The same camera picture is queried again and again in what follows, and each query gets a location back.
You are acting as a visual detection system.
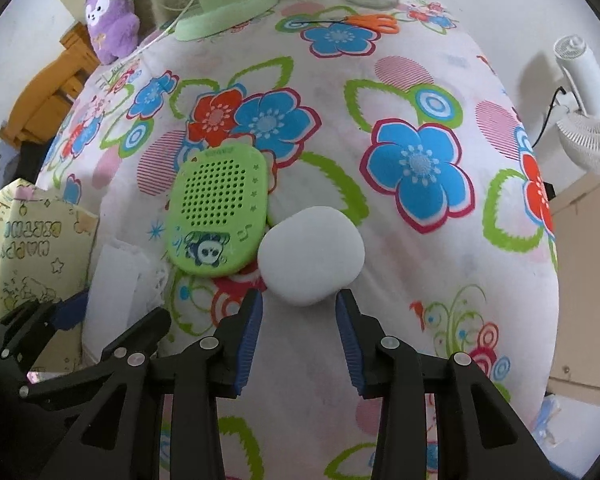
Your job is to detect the green perforated speaker case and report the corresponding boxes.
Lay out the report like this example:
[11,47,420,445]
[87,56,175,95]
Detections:
[166,143,268,278]

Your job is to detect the fan black power cable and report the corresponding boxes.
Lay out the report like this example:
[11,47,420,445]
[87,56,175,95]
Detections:
[531,84,567,150]

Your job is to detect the purple plush toy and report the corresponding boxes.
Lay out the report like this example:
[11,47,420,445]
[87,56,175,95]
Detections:
[84,0,140,65]

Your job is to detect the floral tablecloth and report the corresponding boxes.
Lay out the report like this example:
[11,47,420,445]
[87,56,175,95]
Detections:
[29,0,562,480]

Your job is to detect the yellow cartoon storage box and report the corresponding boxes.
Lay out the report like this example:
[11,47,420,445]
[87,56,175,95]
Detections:
[0,178,102,376]

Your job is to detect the white tissue pack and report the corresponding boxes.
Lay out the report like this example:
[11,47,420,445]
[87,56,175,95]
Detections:
[82,240,170,364]

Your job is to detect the white round sponge puff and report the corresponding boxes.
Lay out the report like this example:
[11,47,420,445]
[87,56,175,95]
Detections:
[257,206,365,307]

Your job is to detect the wooden chair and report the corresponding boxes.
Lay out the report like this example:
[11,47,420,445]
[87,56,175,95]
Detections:
[0,23,99,150]

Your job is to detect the orange handled scissors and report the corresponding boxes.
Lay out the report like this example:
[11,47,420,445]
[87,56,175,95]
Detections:
[292,14,400,35]

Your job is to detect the white floor fan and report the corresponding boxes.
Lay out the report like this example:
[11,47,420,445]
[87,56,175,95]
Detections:
[554,35,600,176]

